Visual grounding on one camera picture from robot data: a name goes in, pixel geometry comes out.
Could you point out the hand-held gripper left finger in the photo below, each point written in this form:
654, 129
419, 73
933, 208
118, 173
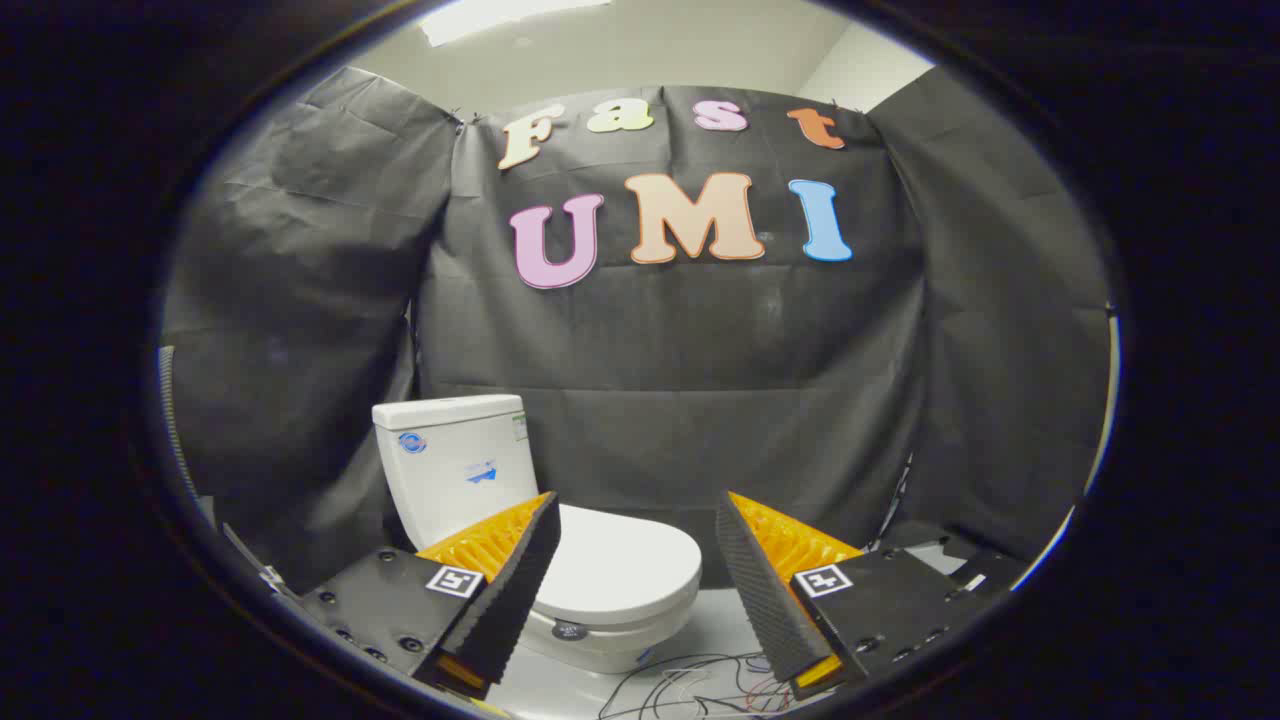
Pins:
518, 575

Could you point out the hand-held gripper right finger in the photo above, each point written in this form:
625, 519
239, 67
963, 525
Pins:
752, 580

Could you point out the white toilet lid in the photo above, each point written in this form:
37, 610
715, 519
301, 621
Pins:
620, 565

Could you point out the white ceramic toilet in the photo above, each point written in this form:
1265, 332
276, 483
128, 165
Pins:
455, 465

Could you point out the black backdrop cloth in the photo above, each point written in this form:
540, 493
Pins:
680, 370

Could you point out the ceiling light panel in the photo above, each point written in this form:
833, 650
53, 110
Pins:
500, 15

